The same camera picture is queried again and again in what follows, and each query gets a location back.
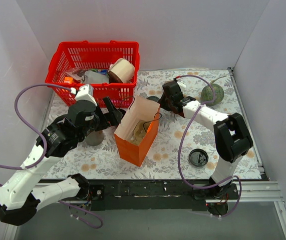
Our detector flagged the orange paper bag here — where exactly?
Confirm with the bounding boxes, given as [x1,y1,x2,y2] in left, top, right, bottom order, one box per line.
[114,95,161,167]

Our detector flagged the red plastic shopping basket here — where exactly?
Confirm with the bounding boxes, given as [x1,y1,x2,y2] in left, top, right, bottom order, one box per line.
[45,40,140,108]

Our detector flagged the black coffee cup lid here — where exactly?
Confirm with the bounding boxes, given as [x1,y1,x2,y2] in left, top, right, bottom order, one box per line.
[188,148,208,168]

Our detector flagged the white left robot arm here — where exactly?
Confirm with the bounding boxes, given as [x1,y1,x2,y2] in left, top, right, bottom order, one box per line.
[0,84,125,226]

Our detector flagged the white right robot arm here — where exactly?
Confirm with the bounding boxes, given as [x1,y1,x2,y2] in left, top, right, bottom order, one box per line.
[159,77,253,199]

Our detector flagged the grey tin straw holder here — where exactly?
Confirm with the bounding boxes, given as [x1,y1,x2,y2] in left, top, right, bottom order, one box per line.
[84,130,105,147]

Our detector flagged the green netted melon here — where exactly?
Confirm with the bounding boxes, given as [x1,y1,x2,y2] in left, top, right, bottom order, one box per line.
[201,75,225,106]

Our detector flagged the floral table mat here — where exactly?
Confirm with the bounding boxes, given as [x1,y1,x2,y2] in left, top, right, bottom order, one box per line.
[31,69,262,180]

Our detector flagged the orange snack box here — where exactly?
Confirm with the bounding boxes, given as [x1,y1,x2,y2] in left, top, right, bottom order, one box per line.
[64,77,74,85]

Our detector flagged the grey wrapped package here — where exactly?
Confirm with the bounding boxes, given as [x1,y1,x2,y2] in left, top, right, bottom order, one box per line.
[81,70,109,84]

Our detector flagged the beige paper wrapped roll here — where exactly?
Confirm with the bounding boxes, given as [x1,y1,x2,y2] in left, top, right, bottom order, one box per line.
[107,58,135,84]

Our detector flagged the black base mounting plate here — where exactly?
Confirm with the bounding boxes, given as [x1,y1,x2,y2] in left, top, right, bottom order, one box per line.
[78,179,238,211]

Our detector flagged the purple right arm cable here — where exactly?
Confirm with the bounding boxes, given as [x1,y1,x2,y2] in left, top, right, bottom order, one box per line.
[177,74,242,217]

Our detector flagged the aluminium frame rail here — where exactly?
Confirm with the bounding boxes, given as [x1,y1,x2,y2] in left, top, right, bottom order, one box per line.
[4,181,286,240]

